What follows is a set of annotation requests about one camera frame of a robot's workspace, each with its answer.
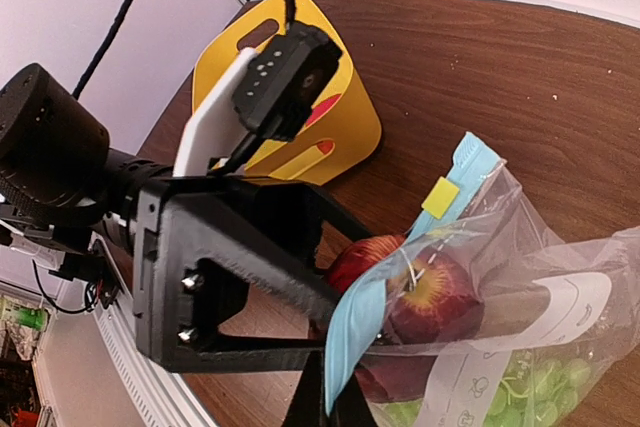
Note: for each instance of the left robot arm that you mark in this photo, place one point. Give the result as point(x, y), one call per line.
point(58, 169)

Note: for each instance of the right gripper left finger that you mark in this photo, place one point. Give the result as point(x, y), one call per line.
point(307, 407)

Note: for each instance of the green plastic grape bunch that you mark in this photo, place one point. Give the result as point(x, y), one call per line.
point(520, 390)

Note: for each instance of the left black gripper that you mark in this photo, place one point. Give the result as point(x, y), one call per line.
point(201, 243)

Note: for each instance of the yellow plastic basket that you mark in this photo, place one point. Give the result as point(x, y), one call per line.
point(344, 127)

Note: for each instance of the clear zip top bag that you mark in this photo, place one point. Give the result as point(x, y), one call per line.
point(540, 293)

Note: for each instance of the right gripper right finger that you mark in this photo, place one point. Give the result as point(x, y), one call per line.
point(351, 408)

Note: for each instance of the front aluminium rail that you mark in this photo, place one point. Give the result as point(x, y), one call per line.
point(161, 398)

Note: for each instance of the yellow zipper slider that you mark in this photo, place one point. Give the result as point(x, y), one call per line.
point(440, 198)

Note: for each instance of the dark red plastic apple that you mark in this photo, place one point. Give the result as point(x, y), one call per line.
point(443, 307)

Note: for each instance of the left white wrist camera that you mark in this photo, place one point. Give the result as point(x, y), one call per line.
point(264, 95)

